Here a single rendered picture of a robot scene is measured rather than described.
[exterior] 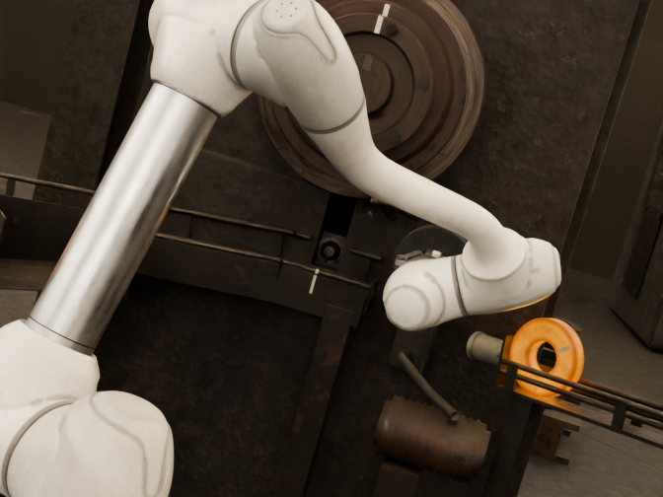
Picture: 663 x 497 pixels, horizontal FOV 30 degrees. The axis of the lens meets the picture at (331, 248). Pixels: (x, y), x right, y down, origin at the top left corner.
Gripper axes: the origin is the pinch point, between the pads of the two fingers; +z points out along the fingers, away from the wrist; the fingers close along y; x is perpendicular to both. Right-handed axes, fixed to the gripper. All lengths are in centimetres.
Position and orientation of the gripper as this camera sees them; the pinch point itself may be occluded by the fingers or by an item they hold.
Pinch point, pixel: (435, 257)
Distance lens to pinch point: 237.6
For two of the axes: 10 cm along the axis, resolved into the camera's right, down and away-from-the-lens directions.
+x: 2.6, -9.4, -2.3
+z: 1.9, -1.9, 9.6
